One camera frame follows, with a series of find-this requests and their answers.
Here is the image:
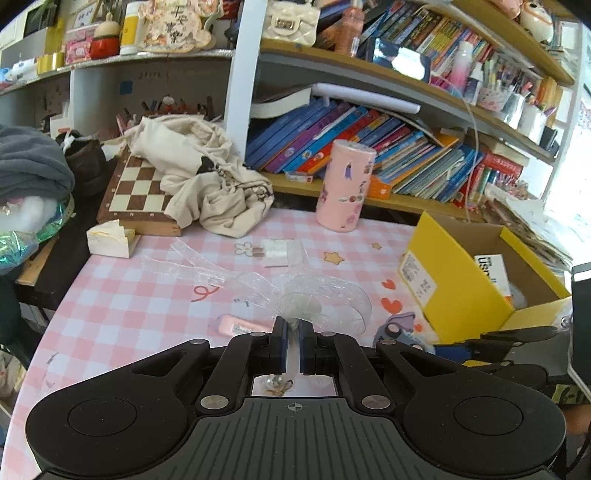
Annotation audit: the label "white cable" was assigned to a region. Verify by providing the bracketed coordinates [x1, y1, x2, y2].
[450, 85, 477, 221]

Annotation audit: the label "pink printed cylinder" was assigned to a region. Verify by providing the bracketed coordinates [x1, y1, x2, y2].
[316, 140, 377, 230]

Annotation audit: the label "pink tin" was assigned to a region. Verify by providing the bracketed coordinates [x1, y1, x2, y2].
[65, 28, 95, 65]

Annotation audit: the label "pen cup with pens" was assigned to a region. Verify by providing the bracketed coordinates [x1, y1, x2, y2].
[478, 55, 522, 112]

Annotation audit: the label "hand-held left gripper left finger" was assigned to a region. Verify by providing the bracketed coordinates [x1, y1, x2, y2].
[129, 316, 289, 414]

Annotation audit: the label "thick dark book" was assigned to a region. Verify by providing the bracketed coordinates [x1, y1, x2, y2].
[249, 85, 313, 119]

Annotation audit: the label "cream cloth bag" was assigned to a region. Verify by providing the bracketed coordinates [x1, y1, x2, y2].
[124, 115, 275, 239]

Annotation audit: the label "gold box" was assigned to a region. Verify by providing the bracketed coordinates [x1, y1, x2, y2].
[37, 52, 65, 75]

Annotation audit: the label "row of leaning colourful books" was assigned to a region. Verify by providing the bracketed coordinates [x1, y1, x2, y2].
[245, 97, 467, 205]

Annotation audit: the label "purple grey toy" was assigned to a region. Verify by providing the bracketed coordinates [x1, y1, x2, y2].
[373, 311, 437, 355]

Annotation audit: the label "dark glossy box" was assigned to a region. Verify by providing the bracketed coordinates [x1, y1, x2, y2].
[369, 37, 432, 82]

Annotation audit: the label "cream quilted purse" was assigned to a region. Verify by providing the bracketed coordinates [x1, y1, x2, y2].
[263, 0, 321, 47]

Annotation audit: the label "white cup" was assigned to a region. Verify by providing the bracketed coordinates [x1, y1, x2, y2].
[517, 104, 548, 144]

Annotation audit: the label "pink and white bottle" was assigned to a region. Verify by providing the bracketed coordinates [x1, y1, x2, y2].
[450, 41, 474, 91]

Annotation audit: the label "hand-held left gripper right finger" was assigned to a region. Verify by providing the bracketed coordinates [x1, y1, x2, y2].
[298, 318, 463, 413]

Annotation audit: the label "red flat box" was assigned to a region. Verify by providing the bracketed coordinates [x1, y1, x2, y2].
[455, 154, 525, 208]

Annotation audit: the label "small white packet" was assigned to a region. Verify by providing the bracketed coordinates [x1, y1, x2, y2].
[261, 239, 303, 267]

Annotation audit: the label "grey blanket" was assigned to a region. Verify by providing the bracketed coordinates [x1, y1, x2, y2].
[0, 124, 75, 204]

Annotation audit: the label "dark brown pouch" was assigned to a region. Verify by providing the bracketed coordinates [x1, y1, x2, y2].
[64, 136, 108, 195]

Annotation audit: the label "yellow cardboard box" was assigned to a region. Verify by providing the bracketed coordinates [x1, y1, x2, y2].
[398, 211, 573, 344]

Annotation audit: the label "wooden chess board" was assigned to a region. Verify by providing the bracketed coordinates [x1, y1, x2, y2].
[96, 148, 183, 237]

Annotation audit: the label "pile of papers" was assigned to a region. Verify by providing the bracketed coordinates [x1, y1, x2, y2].
[480, 194, 575, 273]

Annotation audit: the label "red round doll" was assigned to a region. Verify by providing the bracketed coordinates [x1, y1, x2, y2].
[90, 14, 121, 60]

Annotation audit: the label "yellow and white jar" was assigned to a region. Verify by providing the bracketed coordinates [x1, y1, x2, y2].
[120, 0, 147, 56]

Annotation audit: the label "small pink case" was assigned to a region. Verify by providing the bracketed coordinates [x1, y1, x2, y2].
[217, 314, 275, 336]

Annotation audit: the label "iridescent plastic bag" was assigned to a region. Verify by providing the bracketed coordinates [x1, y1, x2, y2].
[0, 194, 75, 278]

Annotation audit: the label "carved wooden plaque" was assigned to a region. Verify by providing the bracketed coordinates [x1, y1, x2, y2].
[143, 0, 218, 54]

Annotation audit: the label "pink checked tablecloth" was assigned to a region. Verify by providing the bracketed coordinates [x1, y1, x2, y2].
[11, 205, 462, 480]

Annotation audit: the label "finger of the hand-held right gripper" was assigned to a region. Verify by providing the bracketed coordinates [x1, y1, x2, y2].
[462, 360, 552, 388]
[434, 324, 574, 366]

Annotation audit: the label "person's right forearm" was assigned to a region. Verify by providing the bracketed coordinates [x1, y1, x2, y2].
[547, 382, 591, 437]

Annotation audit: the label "white torn carton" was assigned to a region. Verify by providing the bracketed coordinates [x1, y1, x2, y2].
[86, 220, 141, 259]

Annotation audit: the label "row of upright shelf books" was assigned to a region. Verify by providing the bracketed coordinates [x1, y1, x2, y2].
[360, 0, 492, 77]

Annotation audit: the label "white round figure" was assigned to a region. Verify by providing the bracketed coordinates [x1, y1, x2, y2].
[519, 0, 555, 44]

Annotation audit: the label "wooden bookshelf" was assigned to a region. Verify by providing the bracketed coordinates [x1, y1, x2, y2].
[0, 0, 578, 222]

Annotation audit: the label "dark pencil rack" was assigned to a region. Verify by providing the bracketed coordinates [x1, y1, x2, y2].
[117, 95, 215, 127]

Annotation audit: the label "clear plastic strip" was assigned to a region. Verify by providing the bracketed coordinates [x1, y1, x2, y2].
[141, 237, 374, 335]

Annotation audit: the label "black side table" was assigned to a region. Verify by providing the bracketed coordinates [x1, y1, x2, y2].
[14, 198, 112, 310]

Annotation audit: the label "rolled white paper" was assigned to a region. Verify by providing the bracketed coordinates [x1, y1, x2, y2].
[311, 83, 422, 114]

